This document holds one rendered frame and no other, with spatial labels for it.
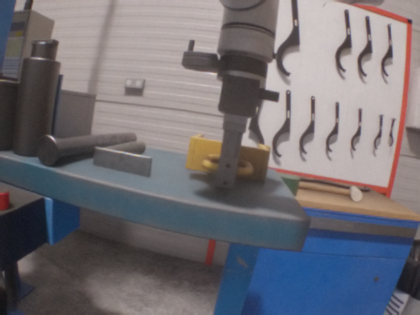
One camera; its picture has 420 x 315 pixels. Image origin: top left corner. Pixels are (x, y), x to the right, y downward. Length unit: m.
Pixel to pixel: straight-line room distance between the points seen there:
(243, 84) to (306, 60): 1.88
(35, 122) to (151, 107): 1.82
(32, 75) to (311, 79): 1.99
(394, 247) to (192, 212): 1.04
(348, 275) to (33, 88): 1.21
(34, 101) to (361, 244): 1.15
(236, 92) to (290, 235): 0.19
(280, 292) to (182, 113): 1.51
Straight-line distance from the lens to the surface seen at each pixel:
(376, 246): 1.23
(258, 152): 0.56
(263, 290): 1.17
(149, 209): 0.38
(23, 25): 1.46
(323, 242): 1.12
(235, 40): 0.41
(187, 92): 2.20
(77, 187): 0.42
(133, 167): 0.46
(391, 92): 2.52
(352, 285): 1.28
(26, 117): 0.51
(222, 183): 0.41
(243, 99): 0.37
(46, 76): 0.51
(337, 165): 2.29
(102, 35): 2.56
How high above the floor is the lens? 1.17
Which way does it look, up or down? 8 degrees down
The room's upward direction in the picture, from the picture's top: 9 degrees clockwise
